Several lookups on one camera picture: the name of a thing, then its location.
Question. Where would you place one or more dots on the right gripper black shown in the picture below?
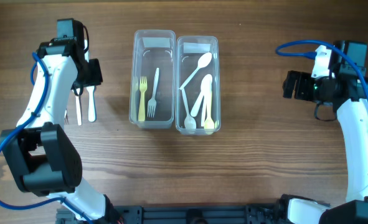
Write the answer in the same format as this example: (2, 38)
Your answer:
(290, 84)

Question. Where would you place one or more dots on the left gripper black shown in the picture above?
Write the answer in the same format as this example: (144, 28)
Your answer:
(93, 72)

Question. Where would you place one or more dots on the white fork tines up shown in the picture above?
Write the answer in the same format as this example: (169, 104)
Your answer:
(78, 110)

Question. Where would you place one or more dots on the light blue plastic fork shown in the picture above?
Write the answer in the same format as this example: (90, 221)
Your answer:
(91, 104)

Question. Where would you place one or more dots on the yellow plastic fork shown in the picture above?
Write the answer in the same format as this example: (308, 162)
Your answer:
(142, 88)

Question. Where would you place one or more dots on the white fork container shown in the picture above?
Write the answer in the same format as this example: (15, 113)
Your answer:
(152, 102)

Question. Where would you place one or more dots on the yellow plastic spoon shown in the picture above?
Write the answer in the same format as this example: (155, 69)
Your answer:
(208, 123)

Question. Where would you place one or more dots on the white slim plastic spoon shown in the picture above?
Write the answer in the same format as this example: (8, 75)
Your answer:
(189, 121)

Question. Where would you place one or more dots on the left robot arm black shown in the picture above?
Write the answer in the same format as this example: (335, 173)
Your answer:
(40, 156)

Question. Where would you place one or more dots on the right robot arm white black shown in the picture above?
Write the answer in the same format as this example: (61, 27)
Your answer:
(338, 79)

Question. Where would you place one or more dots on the left clear plastic container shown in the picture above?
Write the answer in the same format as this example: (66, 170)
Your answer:
(153, 49)

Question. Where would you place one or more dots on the clear plastic container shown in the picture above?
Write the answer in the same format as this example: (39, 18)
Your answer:
(153, 49)
(189, 50)

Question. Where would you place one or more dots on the right clear plastic container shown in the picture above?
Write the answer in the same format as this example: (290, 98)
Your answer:
(189, 50)

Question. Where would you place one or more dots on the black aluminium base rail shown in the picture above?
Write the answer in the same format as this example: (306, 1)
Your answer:
(244, 214)

